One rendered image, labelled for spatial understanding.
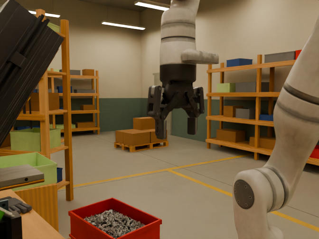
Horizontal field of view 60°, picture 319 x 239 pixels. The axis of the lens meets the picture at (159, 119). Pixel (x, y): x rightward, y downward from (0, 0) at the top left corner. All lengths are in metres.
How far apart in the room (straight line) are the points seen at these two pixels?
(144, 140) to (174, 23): 6.42
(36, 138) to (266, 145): 4.44
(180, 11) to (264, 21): 6.45
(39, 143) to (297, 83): 3.17
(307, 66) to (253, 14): 6.74
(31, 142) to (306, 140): 3.23
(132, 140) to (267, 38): 3.87
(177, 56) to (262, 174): 0.29
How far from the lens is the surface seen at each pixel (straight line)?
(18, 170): 1.04
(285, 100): 0.52
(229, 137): 6.78
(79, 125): 9.68
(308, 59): 0.50
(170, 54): 0.55
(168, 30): 0.56
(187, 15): 0.57
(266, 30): 6.91
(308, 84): 0.50
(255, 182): 0.58
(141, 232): 1.03
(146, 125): 7.41
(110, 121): 10.60
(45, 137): 3.35
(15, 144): 3.67
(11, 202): 1.37
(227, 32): 7.67
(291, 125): 0.52
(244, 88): 6.40
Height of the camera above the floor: 1.38
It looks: 5 degrees down
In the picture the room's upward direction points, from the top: straight up
